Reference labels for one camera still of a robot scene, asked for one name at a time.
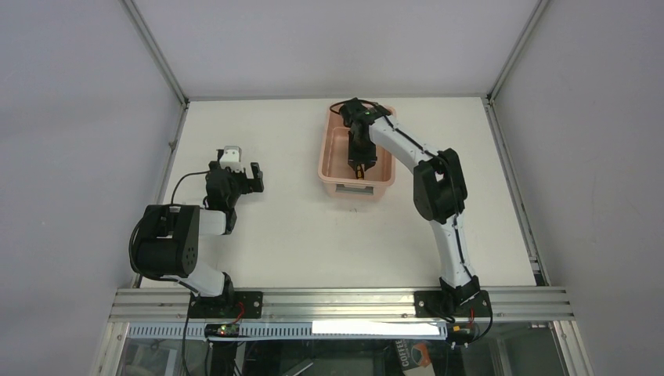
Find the yellow black screwdriver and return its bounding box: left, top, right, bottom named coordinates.
left=355, top=164, right=365, bottom=180

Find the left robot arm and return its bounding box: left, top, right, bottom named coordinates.
left=128, top=146, right=265, bottom=308

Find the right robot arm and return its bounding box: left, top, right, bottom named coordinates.
left=330, top=98, right=482, bottom=316

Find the pink plastic bin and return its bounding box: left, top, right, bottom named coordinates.
left=317, top=110, right=396, bottom=201

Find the coffee box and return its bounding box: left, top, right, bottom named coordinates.
left=395, top=339, right=431, bottom=371

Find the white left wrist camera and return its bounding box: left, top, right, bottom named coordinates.
left=219, top=146, right=244, bottom=173

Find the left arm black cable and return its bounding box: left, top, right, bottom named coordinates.
left=170, top=170, right=211, bottom=205

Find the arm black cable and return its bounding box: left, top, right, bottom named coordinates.
left=329, top=99, right=475, bottom=281
left=170, top=170, right=211, bottom=205

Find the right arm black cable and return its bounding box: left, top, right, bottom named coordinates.
left=329, top=99, right=475, bottom=281

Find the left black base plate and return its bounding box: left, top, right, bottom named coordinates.
left=187, top=291, right=263, bottom=320

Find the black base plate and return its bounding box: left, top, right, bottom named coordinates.
left=413, top=290, right=493, bottom=320
left=187, top=291, right=263, bottom=320

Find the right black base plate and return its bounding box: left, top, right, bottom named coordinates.
left=413, top=290, right=493, bottom=320

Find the white slotted cable duct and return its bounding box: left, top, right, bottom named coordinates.
left=128, top=320, right=447, bottom=342

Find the aluminium mounting rail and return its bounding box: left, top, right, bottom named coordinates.
left=109, top=287, right=575, bottom=323

